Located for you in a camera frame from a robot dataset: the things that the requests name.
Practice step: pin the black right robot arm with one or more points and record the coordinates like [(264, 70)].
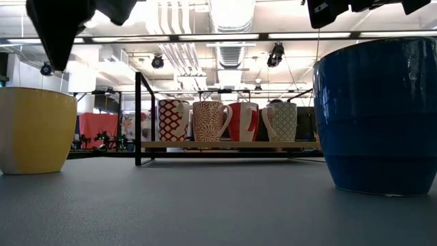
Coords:
[(414, 5)]

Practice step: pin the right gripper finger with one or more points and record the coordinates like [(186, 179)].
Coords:
[(326, 13)]

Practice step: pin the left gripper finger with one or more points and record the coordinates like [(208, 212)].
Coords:
[(116, 10), (59, 30)]

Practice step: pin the yellow mug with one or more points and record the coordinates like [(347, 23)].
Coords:
[(37, 136)]

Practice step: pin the black metal table frame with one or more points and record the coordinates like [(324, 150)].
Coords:
[(102, 154)]

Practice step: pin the long linear ceiling light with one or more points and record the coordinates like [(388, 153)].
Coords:
[(218, 36)]

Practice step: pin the wooden shelf rack black frame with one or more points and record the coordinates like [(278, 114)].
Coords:
[(222, 145)]

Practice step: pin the blue and white mug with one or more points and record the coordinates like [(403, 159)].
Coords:
[(375, 119)]

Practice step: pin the black ceiling spotlight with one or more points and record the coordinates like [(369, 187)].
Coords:
[(46, 69), (157, 62), (276, 54)]

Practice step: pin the dark background panel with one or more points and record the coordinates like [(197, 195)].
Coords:
[(305, 123)]

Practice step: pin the red diamond pattern mug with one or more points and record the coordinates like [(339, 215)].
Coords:
[(167, 119)]

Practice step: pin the red fabric partition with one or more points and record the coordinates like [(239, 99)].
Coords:
[(99, 124)]

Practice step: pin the red and white mug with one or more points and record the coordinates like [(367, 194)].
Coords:
[(233, 123)]

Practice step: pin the white and red poster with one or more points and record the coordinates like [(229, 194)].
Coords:
[(129, 124)]

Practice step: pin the silver ceiling air duct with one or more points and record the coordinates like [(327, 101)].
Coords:
[(232, 20)]

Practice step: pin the green lattice pattern mug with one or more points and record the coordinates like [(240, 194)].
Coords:
[(285, 121)]

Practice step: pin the blue-grey table mat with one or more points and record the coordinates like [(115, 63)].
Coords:
[(205, 205)]

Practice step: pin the orange floral pattern mug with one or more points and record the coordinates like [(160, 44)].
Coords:
[(206, 119)]

